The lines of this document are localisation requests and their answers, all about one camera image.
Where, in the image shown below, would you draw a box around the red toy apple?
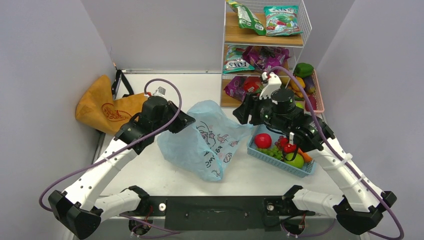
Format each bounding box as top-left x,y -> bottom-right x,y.
254,133 -> 273,149

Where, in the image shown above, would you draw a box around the purple candy bag middle shelf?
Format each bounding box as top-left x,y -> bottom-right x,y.
242,45 -> 290,72

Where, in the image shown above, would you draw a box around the light blue plastic basket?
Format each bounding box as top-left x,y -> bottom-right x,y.
247,125 -> 318,178

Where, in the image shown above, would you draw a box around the green toy apple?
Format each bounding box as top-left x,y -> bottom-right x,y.
284,152 -> 305,169

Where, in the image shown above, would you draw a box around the small green toy lime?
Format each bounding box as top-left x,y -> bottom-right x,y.
295,102 -> 304,109

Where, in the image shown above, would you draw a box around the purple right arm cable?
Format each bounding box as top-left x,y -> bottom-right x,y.
266,65 -> 405,240

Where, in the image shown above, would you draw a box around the purple toy grapes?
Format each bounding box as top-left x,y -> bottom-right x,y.
274,135 -> 289,151

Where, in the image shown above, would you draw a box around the red toy bell pepper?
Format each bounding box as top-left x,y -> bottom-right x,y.
282,143 -> 297,154

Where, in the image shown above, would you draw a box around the purple candy bag bottom shelf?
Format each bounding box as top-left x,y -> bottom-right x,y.
224,76 -> 247,102

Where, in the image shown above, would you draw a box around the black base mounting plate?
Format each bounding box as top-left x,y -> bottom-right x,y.
129,196 -> 315,231

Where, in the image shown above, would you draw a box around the green toy grapes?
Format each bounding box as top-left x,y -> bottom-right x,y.
256,147 -> 283,161

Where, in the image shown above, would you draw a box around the red candy bag bottom shelf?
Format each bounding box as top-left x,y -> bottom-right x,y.
243,76 -> 264,93

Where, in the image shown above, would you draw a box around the purple toy eggplant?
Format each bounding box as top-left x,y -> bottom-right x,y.
303,76 -> 316,95

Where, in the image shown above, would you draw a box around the orange cloth tote bag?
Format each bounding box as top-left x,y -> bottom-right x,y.
75,75 -> 147,136

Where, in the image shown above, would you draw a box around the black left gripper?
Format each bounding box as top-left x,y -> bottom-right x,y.
152,100 -> 196,135

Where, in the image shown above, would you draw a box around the white wire wooden shelf rack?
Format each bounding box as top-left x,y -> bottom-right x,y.
220,0 -> 313,109

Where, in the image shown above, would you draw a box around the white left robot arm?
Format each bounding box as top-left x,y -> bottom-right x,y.
48,96 -> 196,240

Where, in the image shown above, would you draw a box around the orange toy fruit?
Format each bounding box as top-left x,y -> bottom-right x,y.
297,148 -> 313,163

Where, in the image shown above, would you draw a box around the purple candy bag shelf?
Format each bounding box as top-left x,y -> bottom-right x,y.
242,45 -> 290,72
224,76 -> 247,102

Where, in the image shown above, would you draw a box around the teal candy bag top right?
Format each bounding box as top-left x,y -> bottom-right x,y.
263,5 -> 303,37

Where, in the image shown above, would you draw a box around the light blue plastic grocery bag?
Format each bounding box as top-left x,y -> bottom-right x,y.
156,100 -> 253,182

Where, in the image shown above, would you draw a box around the maroon toy vegetable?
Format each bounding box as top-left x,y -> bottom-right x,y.
304,95 -> 317,112

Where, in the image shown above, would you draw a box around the yellow toy bell pepper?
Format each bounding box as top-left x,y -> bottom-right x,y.
289,76 -> 306,92

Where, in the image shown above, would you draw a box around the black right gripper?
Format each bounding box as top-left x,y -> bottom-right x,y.
234,91 -> 289,133

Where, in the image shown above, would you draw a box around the pink plastic basket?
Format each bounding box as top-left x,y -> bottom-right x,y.
308,70 -> 325,114

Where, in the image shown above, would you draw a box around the green toy bell pepper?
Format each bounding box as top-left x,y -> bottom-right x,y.
293,62 -> 315,79

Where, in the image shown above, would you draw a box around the green snack bag top left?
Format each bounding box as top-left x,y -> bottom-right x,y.
225,0 -> 267,36

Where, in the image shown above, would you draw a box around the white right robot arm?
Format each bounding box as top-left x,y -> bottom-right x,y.
233,88 -> 397,235

